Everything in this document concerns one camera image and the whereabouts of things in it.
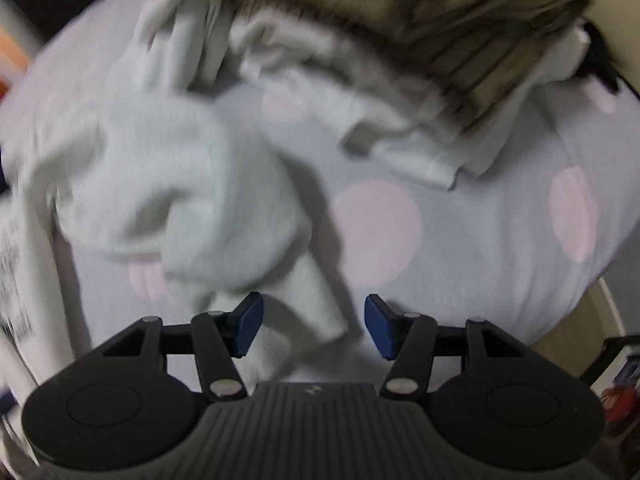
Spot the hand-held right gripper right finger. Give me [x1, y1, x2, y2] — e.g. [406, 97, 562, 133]
[365, 294, 531, 402]

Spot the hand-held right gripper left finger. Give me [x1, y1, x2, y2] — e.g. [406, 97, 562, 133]
[100, 292, 265, 402]

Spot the grey printed sweatshirt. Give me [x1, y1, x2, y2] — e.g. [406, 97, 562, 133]
[0, 87, 351, 396]

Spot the pile of white clothes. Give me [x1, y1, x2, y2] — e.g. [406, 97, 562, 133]
[135, 0, 586, 191]

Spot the brown striped garment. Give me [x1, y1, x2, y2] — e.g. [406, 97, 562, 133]
[220, 0, 596, 126]

